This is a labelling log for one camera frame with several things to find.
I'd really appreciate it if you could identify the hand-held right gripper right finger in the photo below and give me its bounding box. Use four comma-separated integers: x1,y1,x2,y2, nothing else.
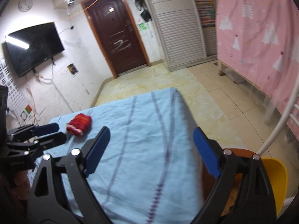
190,127,276,224

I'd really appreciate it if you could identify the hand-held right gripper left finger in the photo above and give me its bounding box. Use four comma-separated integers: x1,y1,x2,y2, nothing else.
27,126,111,224

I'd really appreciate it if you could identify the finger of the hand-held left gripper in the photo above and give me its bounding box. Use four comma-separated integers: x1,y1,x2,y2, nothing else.
7,123,60,137
7,133,67,153

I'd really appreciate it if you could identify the red knitted pouch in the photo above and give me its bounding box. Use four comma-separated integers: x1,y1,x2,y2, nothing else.
66,113,92,136

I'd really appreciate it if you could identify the yellow plastic bin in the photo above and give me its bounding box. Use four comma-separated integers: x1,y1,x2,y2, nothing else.
234,158,288,218

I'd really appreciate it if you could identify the person's left hand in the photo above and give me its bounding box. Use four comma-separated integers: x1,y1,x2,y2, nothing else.
10,170,32,199

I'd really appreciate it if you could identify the brown wooden board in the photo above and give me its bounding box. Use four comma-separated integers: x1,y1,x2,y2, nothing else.
202,147,255,217

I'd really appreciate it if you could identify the white perforated panel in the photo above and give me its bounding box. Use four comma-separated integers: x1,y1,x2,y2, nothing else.
0,59,27,115

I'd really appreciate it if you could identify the light blue striped sheet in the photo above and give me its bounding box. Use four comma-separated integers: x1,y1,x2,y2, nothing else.
28,87,206,224

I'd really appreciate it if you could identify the white metal chair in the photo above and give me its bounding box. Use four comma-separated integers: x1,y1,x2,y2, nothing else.
258,84,299,207

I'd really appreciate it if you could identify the dark brown door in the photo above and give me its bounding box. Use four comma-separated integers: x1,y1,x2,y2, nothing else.
81,0,151,79

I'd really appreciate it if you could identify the white louvred wardrobe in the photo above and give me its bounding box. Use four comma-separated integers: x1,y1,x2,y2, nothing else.
137,0,219,72

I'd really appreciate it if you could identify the small black hanging bag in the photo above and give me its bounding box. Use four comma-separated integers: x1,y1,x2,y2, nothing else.
140,9,152,22

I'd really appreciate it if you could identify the pink tree print curtain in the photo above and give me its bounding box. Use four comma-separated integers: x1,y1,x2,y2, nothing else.
214,0,299,133

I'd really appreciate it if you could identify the white wall cable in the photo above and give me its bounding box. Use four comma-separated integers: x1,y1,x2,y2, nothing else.
35,63,73,112

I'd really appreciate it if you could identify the dark wall sticker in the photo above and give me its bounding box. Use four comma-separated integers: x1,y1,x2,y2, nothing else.
67,63,78,77

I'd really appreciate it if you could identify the black wall television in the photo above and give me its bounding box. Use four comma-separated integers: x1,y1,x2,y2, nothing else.
2,22,65,78

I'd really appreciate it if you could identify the wooden bed frame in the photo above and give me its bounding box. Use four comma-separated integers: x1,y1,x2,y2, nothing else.
218,59,276,101

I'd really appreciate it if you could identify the round wall clock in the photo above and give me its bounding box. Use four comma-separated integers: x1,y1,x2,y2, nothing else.
19,0,33,13

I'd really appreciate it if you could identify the orange string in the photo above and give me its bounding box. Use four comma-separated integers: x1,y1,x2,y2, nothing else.
54,0,111,23

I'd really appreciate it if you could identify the colourful wall chart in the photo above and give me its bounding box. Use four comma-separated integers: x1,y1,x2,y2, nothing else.
193,0,216,28

